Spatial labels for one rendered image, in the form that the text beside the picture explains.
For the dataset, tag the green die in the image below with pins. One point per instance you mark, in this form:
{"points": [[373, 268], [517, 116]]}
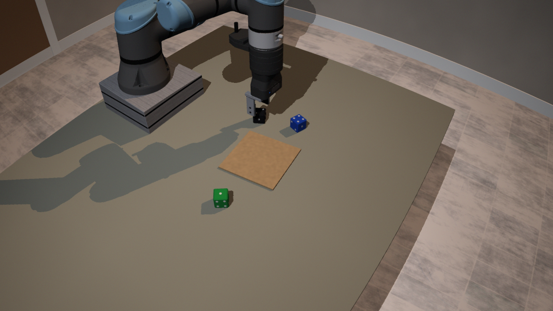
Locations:
{"points": [[221, 198]]}

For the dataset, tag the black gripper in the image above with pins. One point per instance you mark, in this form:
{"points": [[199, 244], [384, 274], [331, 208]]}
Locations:
{"points": [[266, 62]]}

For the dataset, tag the blue die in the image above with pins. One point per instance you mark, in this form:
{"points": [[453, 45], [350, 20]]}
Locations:
{"points": [[298, 123]]}

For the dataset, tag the black die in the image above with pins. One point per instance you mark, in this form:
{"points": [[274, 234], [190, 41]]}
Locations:
{"points": [[260, 116]]}

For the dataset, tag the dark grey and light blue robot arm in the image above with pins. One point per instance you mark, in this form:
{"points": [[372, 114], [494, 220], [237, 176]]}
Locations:
{"points": [[142, 25]]}

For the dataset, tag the tan flat mat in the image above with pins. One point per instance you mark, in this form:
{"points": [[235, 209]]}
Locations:
{"points": [[260, 159]]}

